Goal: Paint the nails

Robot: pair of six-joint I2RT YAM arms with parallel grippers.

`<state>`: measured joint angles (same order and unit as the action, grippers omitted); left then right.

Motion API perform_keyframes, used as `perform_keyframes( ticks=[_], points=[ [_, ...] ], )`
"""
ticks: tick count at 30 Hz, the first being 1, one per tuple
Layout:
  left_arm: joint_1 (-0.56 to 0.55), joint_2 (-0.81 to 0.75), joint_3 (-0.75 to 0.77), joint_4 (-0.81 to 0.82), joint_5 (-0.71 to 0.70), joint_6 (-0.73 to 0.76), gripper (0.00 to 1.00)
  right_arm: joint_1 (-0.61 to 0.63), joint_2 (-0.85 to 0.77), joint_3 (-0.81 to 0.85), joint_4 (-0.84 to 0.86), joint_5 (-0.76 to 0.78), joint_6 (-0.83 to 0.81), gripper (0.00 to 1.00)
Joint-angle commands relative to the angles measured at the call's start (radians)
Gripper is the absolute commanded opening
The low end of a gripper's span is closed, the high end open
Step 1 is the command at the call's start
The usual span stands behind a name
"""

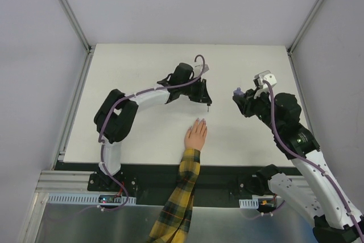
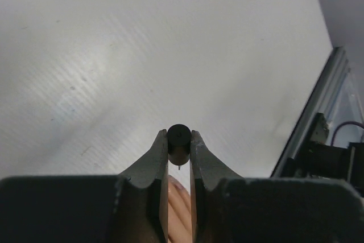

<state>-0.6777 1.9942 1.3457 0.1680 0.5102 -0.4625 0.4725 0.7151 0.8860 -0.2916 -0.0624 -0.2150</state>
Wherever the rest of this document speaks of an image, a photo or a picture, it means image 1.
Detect purple nail polish bottle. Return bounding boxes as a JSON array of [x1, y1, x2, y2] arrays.
[[233, 87, 244, 97]]

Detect right white cable duct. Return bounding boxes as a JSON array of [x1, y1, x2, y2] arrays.
[[239, 198, 259, 209]]

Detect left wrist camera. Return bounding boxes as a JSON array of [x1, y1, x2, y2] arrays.
[[193, 64, 209, 75]]

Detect left white cable duct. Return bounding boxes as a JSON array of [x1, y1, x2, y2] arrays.
[[48, 193, 137, 206]]

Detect left aluminium frame post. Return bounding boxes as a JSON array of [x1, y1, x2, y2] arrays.
[[58, 0, 92, 53]]

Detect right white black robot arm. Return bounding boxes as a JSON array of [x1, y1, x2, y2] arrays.
[[233, 89, 363, 242]]

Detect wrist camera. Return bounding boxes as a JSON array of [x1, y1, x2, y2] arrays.
[[253, 70, 277, 99], [193, 64, 209, 75]]

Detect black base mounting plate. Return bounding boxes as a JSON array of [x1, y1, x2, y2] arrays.
[[55, 160, 302, 207]]

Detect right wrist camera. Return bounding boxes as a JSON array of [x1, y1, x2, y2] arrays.
[[253, 70, 277, 99]]

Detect aluminium frame post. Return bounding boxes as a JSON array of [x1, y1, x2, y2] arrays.
[[58, 0, 92, 53], [287, 0, 326, 56]]

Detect white cable duct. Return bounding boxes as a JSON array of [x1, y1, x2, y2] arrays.
[[48, 193, 137, 206], [239, 198, 259, 209]]

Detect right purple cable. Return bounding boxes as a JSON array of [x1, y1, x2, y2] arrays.
[[263, 80, 361, 226]]

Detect right aluminium frame post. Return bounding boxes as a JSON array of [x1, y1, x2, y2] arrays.
[[287, 0, 326, 56]]

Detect mannequin hand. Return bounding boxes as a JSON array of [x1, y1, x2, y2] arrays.
[[184, 119, 208, 151]]

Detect yellow plaid sleeve forearm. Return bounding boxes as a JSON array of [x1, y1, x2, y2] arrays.
[[147, 149, 200, 242]]

